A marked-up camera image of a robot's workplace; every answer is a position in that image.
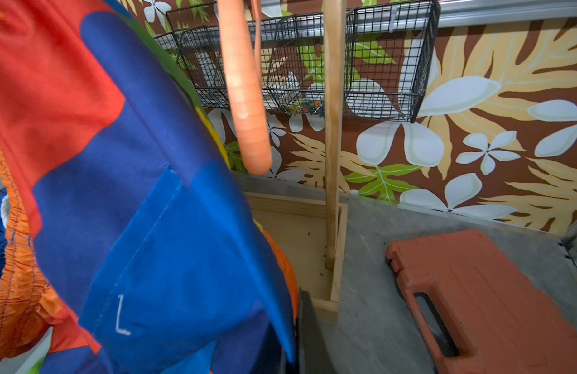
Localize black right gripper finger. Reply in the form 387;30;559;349
297;289;337;374

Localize rainbow striped shorts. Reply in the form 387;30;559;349
0;1;299;373

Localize orange hanger of green shorts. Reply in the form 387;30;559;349
218;0;273;175

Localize wooden clothes rack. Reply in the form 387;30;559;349
246;1;348;324

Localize red plastic tool case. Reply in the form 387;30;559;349
386;230;577;373

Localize black wire basket back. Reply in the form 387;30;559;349
144;1;440;122

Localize aluminium frame post right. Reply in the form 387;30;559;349
262;1;577;41

